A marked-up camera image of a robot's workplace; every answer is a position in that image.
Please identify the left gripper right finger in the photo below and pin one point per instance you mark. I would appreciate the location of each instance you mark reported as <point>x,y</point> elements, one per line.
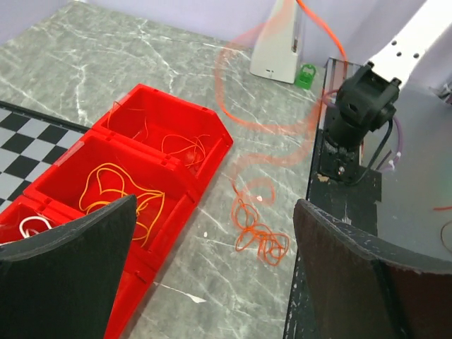
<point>364,287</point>

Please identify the green lego brick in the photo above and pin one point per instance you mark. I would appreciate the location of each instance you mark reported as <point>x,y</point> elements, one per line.
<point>306,76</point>

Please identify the white grey stand device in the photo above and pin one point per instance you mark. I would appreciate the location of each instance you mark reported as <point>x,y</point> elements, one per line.
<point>276,53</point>

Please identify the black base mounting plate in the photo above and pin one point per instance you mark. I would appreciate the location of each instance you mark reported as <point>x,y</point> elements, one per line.
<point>339,212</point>

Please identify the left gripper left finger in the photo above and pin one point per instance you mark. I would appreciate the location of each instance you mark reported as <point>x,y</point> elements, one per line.
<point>62,283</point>

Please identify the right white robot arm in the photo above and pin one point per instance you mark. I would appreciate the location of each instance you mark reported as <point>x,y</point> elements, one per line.
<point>365,101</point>

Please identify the red three-compartment bin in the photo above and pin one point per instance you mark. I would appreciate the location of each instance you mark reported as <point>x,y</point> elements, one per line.
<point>162,149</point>

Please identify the black white chessboard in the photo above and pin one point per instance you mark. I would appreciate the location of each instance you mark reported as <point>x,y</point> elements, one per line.
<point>30,143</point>

